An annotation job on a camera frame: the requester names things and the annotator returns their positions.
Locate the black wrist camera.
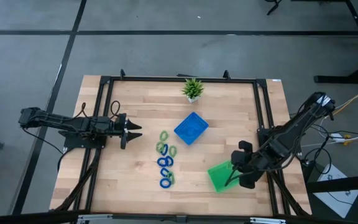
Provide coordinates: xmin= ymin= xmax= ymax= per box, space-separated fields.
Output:
xmin=231 ymin=150 xmax=246 ymax=166
xmin=99 ymin=115 xmax=117 ymax=129

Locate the white cardboard box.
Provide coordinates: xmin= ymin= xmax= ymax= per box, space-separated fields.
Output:
xmin=313 ymin=162 xmax=358 ymax=219

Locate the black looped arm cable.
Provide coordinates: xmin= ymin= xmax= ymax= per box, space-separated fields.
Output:
xmin=109 ymin=100 xmax=121 ymax=119

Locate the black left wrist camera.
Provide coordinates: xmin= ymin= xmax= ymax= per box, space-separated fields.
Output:
xmin=99 ymin=115 xmax=117 ymax=129

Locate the potted green artificial plant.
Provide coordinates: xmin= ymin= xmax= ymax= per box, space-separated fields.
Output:
xmin=181 ymin=77 xmax=205 ymax=104

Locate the green plastic basket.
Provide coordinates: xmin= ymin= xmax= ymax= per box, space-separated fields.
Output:
xmin=207 ymin=160 xmax=244 ymax=194

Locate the black rig crossbar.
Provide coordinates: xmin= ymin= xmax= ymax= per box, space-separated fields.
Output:
xmin=0 ymin=210 xmax=358 ymax=224

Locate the black desk foot bar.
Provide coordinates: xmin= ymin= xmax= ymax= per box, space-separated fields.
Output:
xmin=306 ymin=173 xmax=358 ymax=194

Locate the blue plastic basket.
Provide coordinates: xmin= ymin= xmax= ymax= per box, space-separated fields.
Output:
xmin=173 ymin=111 xmax=210 ymax=146

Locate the black desk frame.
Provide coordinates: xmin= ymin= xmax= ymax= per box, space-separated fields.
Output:
xmin=290 ymin=0 xmax=358 ymax=85

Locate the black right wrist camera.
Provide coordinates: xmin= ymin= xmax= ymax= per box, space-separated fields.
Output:
xmin=231 ymin=150 xmax=246 ymax=166

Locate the black aluminium table frame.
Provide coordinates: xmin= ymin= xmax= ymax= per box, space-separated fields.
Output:
xmin=50 ymin=68 xmax=312 ymax=218

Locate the black trailing arm cable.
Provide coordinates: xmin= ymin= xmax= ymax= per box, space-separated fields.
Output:
xmin=21 ymin=126 xmax=67 ymax=174

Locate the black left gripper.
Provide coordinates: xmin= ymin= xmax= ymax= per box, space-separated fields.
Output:
xmin=113 ymin=113 xmax=144 ymax=150

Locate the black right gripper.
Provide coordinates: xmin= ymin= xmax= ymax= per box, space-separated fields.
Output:
xmin=224 ymin=139 xmax=265 ymax=190

